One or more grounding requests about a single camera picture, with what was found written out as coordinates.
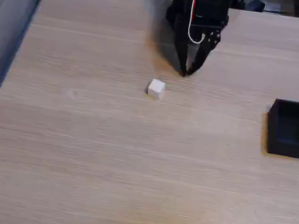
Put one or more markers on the white block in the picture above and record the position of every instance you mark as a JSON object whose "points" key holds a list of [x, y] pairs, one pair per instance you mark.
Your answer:
{"points": [[156, 89]]}

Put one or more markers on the dark blue bag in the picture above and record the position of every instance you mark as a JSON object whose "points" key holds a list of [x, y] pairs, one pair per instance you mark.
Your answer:
{"points": [[256, 5]]}

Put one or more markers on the white labelled packet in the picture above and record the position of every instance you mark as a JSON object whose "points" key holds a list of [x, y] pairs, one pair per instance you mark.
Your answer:
{"points": [[272, 7]]}

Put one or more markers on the black open box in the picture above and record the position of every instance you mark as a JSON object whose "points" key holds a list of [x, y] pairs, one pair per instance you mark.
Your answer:
{"points": [[289, 145]]}

